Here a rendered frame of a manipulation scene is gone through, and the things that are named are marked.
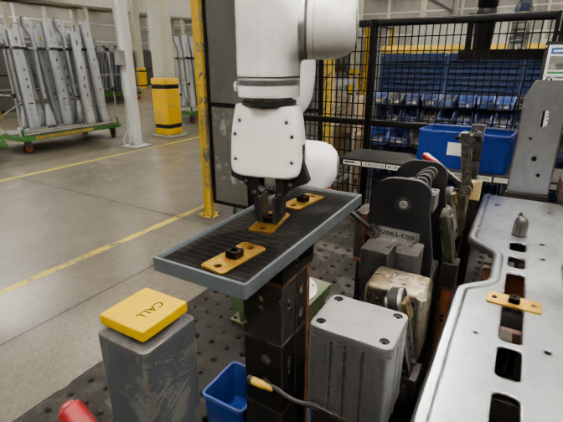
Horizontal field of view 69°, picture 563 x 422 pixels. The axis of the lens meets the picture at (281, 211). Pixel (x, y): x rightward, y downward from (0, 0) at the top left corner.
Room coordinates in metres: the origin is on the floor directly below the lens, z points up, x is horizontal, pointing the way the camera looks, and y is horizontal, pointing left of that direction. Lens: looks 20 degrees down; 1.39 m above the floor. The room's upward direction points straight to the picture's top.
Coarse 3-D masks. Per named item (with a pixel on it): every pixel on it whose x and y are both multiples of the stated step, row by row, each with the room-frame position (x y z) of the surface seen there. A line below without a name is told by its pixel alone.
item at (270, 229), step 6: (264, 216) 0.57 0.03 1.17; (270, 216) 0.58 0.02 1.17; (288, 216) 0.60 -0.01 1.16; (258, 222) 0.57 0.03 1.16; (264, 222) 0.57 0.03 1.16; (270, 222) 0.57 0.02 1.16; (282, 222) 0.57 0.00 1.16; (252, 228) 0.55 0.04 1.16; (258, 228) 0.55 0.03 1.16; (264, 228) 0.55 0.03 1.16; (270, 228) 0.55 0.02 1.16; (276, 228) 0.55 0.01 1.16
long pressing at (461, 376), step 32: (480, 224) 0.97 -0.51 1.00; (512, 224) 0.97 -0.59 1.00; (544, 224) 0.97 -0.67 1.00; (512, 256) 0.79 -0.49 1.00; (544, 256) 0.79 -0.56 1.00; (480, 288) 0.66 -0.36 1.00; (544, 288) 0.66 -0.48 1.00; (448, 320) 0.55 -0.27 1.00; (480, 320) 0.56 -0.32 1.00; (544, 320) 0.56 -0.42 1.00; (448, 352) 0.48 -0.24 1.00; (480, 352) 0.48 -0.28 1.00; (544, 352) 0.48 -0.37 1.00; (448, 384) 0.42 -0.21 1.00; (480, 384) 0.42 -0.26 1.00; (512, 384) 0.42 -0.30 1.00; (544, 384) 0.42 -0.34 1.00; (416, 416) 0.36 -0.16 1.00; (448, 416) 0.37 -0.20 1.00; (480, 416) 0.37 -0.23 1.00; (544, 416) 0.37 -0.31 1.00
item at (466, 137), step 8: (456, 136) 1.10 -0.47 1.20; (464, 136) 1.08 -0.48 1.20; (472, 136) 1.08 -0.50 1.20; (480, 136) 1.06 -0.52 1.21; (464, 144) 1.08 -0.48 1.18; (464, 152) 1.07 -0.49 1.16; (464, 160) 1.07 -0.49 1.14; (464, 168) 1.07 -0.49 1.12; (464, 176) 1.07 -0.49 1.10; (464, 184) 1.07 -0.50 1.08
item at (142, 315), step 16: (144, 288) 0.39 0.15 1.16; (128, 304) 0.36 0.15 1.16; (144, 304) 0.36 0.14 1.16; (160, 304) 0.36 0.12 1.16; (176, 304) 0.36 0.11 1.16; (112, 320) 0.33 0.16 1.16; (128, 320) 0.33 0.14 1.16; (144, 320) 0.33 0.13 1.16; (160, 320) 0.33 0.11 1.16; (144, 336) 0.31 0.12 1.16
